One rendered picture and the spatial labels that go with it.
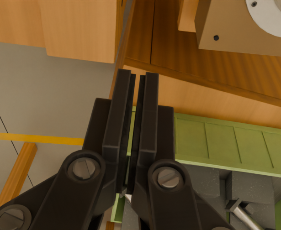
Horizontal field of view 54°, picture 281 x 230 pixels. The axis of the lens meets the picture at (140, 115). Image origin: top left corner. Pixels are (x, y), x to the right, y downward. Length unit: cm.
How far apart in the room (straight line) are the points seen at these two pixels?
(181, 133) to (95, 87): 114
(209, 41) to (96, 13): 20
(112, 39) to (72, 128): 166
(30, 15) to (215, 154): 53
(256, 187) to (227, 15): 64
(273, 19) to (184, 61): 38
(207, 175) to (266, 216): 25
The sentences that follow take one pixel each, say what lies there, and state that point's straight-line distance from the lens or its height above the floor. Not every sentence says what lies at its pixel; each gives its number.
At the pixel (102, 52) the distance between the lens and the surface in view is 57.
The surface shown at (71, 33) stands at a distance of 56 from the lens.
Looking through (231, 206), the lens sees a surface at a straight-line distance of 94.
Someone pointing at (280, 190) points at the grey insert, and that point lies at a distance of 111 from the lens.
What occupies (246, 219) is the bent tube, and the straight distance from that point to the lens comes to 97.
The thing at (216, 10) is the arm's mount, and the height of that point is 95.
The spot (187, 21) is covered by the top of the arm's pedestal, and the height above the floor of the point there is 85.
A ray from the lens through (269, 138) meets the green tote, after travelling 88.
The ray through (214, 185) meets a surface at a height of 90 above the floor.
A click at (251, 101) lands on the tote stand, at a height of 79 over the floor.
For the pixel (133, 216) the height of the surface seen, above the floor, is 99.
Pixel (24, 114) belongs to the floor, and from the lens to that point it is 220.
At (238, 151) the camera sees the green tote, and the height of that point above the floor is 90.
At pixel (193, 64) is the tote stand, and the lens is 82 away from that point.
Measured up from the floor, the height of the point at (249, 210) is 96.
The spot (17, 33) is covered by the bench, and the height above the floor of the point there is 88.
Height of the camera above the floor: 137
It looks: 45 degrees down
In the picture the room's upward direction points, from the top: 175 degrees counter-clockwise
